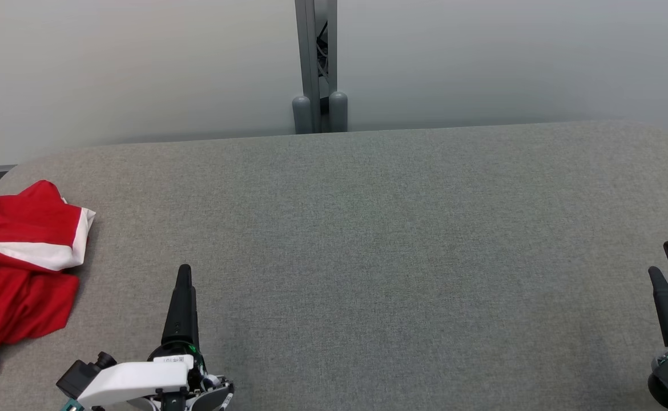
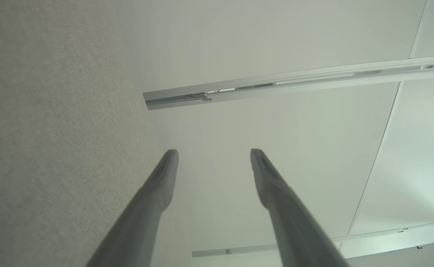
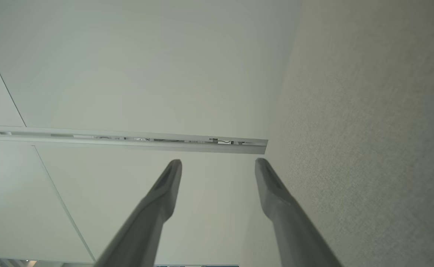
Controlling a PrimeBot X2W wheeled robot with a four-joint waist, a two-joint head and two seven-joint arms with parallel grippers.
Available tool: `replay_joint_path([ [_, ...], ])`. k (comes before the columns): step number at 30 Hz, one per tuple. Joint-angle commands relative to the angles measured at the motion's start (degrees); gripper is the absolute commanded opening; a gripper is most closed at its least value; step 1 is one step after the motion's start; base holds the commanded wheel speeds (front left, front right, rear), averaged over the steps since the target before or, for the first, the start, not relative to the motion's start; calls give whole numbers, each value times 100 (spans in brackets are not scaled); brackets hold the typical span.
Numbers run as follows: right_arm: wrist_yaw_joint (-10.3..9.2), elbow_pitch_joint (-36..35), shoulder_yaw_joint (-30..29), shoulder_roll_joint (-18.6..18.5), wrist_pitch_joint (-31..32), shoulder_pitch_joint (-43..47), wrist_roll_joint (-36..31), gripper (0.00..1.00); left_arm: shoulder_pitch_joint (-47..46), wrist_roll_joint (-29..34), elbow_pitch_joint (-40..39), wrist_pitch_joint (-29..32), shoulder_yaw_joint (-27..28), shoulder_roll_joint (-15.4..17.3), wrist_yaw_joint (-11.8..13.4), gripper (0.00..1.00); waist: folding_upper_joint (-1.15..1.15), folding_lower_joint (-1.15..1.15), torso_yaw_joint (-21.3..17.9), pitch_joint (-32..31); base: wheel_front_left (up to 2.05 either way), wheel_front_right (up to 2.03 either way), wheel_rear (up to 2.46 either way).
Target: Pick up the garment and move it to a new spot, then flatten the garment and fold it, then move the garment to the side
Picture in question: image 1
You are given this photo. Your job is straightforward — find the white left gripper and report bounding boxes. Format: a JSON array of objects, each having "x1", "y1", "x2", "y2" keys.
[{"x1": 77, "y1": 264, "x2": 206, "y2": 409}]

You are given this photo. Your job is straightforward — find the red shorts with white stripe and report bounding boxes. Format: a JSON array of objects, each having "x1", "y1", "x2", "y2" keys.
[{"x1": 0, "y1": 180, "x2": 96, "y2": 378}]

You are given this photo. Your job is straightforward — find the grey fabric sofa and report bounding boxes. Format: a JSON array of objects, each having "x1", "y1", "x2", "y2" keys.
[{"x1": 0, "y1": 120, "x2": 668, "y2": 411}]

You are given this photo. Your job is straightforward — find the grey double partition post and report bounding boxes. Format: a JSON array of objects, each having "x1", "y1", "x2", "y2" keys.
[{"x1": 292, "y1": 0, "x2": 349, "y2": 135}]

